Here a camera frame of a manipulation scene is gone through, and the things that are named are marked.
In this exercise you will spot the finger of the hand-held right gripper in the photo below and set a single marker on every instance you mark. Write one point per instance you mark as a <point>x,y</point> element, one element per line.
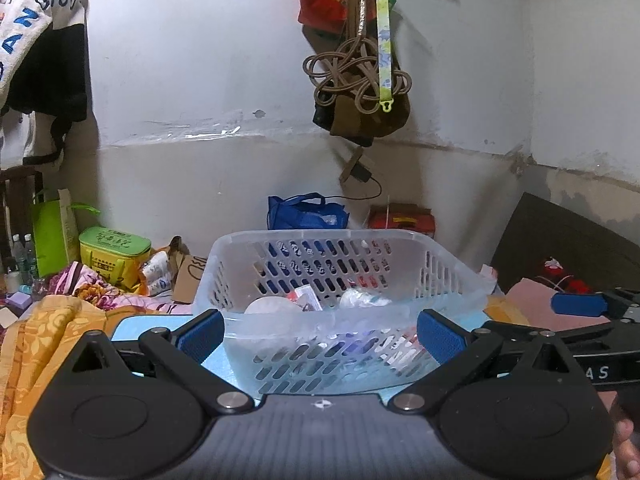
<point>577,304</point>
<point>515,330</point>

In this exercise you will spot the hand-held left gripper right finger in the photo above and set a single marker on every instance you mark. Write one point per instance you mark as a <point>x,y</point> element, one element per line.
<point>440,335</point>

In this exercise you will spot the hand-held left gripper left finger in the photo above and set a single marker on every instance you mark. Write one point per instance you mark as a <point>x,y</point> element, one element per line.
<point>202,335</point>

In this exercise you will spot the red and white tissue pack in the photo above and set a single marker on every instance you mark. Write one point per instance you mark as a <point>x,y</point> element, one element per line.
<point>400,354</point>

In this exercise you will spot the clear plastic basket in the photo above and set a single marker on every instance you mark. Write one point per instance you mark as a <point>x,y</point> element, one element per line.
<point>325,321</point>

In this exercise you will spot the person's right hand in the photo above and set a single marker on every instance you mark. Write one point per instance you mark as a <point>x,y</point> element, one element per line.
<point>626,442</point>

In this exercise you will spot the red plush item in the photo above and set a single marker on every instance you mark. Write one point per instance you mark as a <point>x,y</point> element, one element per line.
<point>565,277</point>

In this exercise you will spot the pink pillow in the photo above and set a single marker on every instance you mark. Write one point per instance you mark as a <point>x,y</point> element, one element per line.
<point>530,300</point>

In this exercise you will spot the white plastic bag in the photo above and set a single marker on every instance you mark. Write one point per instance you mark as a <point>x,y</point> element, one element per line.
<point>489,272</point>

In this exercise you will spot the cardboard box with bottles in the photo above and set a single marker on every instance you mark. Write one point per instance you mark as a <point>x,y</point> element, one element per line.
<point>185,270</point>

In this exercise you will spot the dark headboard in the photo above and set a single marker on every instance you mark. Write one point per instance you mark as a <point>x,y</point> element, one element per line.
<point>565,235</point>

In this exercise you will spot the white snack packet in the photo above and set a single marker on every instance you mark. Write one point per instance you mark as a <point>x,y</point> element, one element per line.
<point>156,272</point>

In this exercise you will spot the pink floral blanket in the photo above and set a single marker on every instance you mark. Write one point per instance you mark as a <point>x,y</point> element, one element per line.
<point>95,290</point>

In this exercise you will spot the yellow-green box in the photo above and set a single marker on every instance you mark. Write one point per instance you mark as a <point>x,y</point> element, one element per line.
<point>112,255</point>

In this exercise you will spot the red gift box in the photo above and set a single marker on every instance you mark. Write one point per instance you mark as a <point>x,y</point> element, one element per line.
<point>400,220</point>

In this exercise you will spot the blue bag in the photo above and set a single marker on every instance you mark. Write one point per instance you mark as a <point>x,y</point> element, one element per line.
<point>305,215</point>

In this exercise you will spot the orange floral blanket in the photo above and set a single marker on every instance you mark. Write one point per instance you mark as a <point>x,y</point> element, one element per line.
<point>35,360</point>

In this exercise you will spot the black power adapter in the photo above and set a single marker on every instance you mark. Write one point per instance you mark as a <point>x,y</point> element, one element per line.
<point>360,172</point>

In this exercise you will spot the green shopping bag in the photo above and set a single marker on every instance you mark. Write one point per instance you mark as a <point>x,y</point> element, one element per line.
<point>50,235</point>

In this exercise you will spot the small purple box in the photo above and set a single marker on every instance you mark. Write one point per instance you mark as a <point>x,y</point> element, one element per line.
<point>17,301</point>

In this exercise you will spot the water bottle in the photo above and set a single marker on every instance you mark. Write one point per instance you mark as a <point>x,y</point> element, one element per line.
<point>17,255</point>
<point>30,255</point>

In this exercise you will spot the olive hanging bag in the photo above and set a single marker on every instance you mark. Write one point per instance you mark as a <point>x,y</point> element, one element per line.
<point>385,120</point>

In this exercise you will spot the black garment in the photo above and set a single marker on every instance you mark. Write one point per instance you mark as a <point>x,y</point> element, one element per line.
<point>50,75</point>

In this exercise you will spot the white sweater with blue letters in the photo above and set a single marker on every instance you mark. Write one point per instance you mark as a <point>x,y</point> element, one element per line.
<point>30,10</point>

